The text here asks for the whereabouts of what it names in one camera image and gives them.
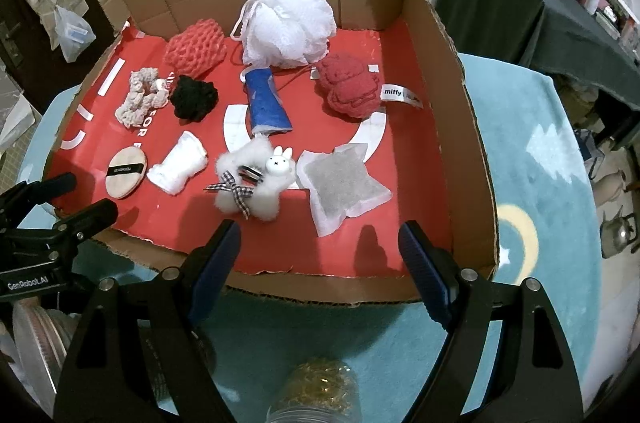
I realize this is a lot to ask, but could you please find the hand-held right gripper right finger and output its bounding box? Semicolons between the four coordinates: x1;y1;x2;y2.
398;219;583;423

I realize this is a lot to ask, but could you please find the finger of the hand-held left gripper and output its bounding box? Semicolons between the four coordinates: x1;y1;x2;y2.
47;198;119;254
0;173;77;219

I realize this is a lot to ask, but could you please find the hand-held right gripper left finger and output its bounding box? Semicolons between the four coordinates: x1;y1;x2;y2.
52;219;243;423

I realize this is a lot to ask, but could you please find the cardboard box with red inside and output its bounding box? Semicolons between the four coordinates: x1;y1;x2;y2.
42;0;501;306

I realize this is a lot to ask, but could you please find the beige powder puff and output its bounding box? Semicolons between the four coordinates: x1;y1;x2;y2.
106;147;148;200

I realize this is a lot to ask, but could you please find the white fluffy rabbit hair clip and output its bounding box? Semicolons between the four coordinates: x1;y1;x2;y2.
205;138;296;223

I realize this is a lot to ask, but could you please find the white cloth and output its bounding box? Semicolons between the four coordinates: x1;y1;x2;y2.
147;130;208;196

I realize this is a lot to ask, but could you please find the grey sachet with white edge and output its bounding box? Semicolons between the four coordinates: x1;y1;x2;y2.
296;144;393;238

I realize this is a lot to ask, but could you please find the beige knitted scrunchie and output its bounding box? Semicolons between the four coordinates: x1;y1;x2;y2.
115;67;171;128

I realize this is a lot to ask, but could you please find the black scrunchie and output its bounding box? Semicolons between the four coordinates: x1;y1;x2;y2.
169;74;220;124

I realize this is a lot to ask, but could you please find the blue soft tube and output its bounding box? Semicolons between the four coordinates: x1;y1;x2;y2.
242;68;292;136

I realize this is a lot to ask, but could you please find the orange knitted mesh sponge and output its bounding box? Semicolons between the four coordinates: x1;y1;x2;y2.
164;18;228;78

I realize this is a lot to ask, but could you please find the white mesh bath pouf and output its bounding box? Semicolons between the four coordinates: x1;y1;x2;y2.
231;0;337;68

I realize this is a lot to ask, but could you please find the large glass jar metal lid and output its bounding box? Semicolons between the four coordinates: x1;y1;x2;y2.
10;300;71;419

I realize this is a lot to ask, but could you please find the small jar of golden capsules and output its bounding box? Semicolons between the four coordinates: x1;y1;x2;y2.
266;357;362;423

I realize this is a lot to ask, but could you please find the clear plastic bag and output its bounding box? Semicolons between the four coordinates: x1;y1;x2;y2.
52;5;97;64

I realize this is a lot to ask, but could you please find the metal kettle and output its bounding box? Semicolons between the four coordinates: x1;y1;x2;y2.
598;208;640;260

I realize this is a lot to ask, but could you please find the table with dark cloth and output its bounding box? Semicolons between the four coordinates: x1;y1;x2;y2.
434;0;640;138

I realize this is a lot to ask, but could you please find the metal door handle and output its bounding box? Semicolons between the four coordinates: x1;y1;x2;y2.
0;23;23;66

